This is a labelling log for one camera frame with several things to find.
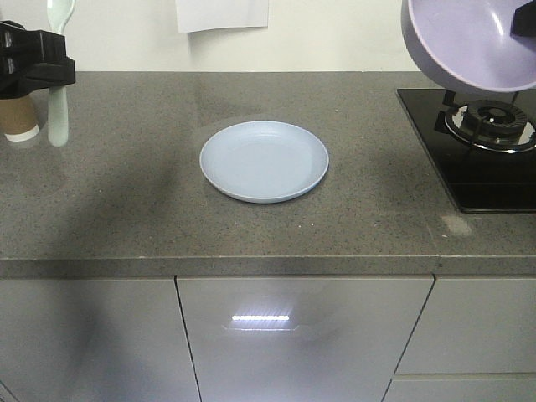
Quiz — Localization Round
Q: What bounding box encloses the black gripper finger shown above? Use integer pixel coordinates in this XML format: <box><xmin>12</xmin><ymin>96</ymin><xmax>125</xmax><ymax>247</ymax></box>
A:
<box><xmin>1</xmin><ymin>20</ymin><xmax>75</xmax><ymax>100</ymax></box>
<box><xmin>510</xmin><ymin>0</ymin><xmax>536</xmax><ymax>38</ymax></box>

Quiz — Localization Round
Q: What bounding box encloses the pale green plastic spoon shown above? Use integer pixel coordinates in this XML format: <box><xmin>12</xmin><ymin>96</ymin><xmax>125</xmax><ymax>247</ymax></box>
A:
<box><xmin>47</xmin><ymin>0</ymin><xmax>75</xmax><ymax>147</ymax></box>

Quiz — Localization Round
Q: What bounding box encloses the brown paper cup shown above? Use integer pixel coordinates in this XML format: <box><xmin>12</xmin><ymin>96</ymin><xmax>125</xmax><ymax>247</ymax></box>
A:
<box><xmin>1</xmin><ymin>95</ymin><xmax>39</xmax><ymax>142</ymax></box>

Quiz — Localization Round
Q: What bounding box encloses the lilac plastic bowl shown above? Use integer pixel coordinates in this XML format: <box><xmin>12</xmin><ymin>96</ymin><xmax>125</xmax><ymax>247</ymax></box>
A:
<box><xmin>401</xmin><ymin>0</ymin><xmax>535</xmax><ymax>94</ymax></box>

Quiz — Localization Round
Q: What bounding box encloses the light blue plate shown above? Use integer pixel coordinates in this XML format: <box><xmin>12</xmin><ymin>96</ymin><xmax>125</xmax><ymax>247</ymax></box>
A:
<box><xmin>199</xmin><ymin>121</ymin><xmax>329</xmax><ymax>204</ymax></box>

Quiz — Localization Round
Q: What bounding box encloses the black gas cooktop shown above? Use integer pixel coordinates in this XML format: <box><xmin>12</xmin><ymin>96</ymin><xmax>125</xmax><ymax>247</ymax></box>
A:
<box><xmin>398</xmin><ymin>88</ymin><xmax>535</xmax><ymax>213</ymax></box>

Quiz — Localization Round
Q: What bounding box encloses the grey left cabinet door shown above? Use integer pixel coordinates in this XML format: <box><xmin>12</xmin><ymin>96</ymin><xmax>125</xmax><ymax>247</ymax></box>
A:
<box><xmin>1</xmin><ymin>279</ymin><xmax>199</xmax><ymax>401</ymax></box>

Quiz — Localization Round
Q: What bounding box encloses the grey cabinet door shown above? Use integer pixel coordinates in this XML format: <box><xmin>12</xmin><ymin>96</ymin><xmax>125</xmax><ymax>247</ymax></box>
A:
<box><xmin>177</xmin><ymin>276</ymin><xmax>433</xmax><ymax>401</ymax></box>
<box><xmin>1</xmin><ymin>279</ymin><xmax>199</xmax><ymax>401</ymax></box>

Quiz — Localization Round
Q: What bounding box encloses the grey upper drawer front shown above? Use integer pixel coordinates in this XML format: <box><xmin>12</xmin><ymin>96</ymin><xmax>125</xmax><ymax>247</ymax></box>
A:
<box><xmin>397</xmin><ymin>276</ymin><xmax>535</xmax><ymax>374</ymax></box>

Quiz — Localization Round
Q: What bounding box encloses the grey drawer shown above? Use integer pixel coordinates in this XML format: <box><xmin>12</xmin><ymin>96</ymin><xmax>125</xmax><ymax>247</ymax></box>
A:
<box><xmin>397</xmin><ymin>276</ymin><xmax>535</xmax><ymax>374</ymax></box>
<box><xmin>384</xmin><ymin>374</ymin><xmax>535</xmax><ymax>401</ymax></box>

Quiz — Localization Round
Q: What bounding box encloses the grey middle cabinet door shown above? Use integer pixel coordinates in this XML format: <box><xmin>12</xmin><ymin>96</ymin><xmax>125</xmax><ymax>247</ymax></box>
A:
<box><xmin>177</xmin><ymin>276</ymin><xmax>433</xmax><ymax>401</ymax></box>

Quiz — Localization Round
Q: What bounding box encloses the grey lower drawer front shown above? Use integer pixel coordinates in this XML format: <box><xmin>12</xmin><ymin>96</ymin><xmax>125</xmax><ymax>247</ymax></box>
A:
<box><xmin>384</xmin><ymin>374</ymin><xmax>535</xmax><ymax>401</ymax></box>

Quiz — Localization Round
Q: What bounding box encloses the white paper sheet on wall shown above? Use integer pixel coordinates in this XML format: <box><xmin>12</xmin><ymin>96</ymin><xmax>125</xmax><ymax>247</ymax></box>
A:
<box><xmin>175</xmin><ymin>0</ymin><xmax>269</xmax><ymax>34</ymax></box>

